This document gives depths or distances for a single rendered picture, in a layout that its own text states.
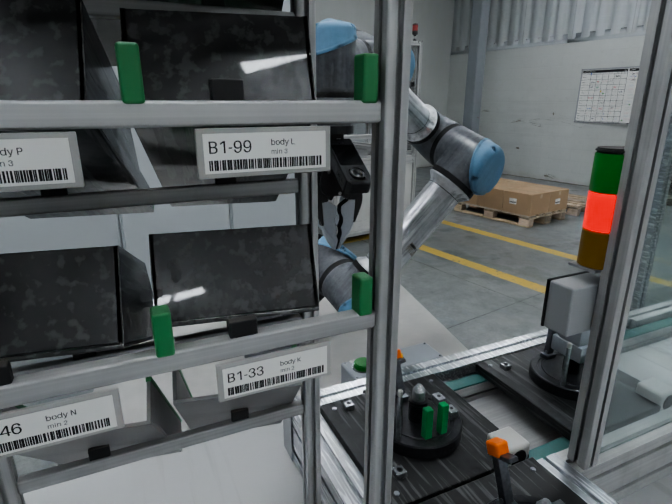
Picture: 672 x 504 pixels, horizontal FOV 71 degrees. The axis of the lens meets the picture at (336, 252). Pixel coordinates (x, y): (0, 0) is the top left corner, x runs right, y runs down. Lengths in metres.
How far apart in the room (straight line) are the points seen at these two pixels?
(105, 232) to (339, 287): 2.59
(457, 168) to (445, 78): 10.49
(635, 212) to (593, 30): 9.22
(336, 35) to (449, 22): 10.92
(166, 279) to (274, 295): 0.09
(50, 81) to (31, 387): 0.18
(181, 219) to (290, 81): 3.29
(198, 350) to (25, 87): 0.19
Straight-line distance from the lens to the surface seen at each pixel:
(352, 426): 0.81
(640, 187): 0.66
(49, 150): 0.30
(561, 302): 0.69
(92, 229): 3.52
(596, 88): 9.64
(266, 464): 0.92
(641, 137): 0.66
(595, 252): 0.70
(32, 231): 3.49
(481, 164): 1.08
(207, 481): 0.91
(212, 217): 3.70
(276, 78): 0.36
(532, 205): 6.12
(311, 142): 0.32
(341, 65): 0.77
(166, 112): 0.30
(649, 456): 0.96
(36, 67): 0.35
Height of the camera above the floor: 1.47
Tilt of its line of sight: 18 degrees down
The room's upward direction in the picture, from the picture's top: straight up
